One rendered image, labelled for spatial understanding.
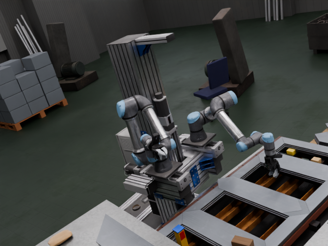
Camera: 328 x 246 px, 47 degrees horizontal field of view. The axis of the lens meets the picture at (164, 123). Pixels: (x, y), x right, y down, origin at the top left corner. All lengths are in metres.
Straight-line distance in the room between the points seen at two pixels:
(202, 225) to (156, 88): 1.14
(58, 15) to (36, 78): 4.32
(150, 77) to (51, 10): 9.88
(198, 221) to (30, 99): 6.67
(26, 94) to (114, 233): 6.64
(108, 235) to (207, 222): 0.68
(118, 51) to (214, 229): 1.48
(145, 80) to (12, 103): 5.95
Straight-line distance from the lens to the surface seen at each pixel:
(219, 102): 2.86
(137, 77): 2.93
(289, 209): 2.68
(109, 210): 2.74
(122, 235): 2.43
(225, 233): 2.57
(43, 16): 12.57
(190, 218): 2.75
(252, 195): 2.84
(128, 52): 2.90
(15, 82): 8.72
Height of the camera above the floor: 2.51
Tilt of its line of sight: 23 degrees down
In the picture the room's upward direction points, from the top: 16 degrees counter-clockwise
